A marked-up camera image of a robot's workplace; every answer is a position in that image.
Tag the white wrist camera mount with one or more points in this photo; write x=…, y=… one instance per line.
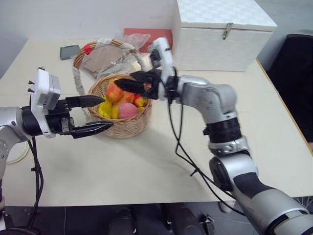
x=163, y=52
x=40, y=88

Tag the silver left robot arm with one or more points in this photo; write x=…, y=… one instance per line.
x=9, y=117

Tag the brown cardboard sheets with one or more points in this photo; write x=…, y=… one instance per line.
x=102, y=61

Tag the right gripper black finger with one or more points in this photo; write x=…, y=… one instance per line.
x=144, y=75
x=132, y=86

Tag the small dark grey box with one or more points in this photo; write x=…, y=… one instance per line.
x=69, y=52

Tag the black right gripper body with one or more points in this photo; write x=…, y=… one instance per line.
x=154, y=85

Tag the yellow lemon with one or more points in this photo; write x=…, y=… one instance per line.
x=104, y=107

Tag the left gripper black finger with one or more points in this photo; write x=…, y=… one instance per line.
x=93, y=128
x=85, y=101

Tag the yellow banana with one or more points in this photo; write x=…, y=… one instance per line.
x=114, y=112

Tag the large red yellow apple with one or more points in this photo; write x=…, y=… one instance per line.
x=114, y=92

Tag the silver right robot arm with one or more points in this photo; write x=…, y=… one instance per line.
x=210, y=93

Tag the red flat box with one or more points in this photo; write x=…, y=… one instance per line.
x=156, y=34

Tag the small red yellow apple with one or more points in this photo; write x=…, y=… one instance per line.
x=140, y=101

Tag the pink peach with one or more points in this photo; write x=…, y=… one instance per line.
x=128, y=110

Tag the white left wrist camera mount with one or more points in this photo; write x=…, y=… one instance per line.
x=40, y=88

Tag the white lidded storage box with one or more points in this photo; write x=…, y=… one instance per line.
x=220, y=49

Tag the clear plastic bag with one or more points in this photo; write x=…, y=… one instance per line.
x=135, y=39

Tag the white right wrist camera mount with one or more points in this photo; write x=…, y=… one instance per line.
x=163, y=52

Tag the metal box latch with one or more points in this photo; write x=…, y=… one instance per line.
x=228, y=30

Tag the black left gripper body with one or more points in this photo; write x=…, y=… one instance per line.
x=58, y=115

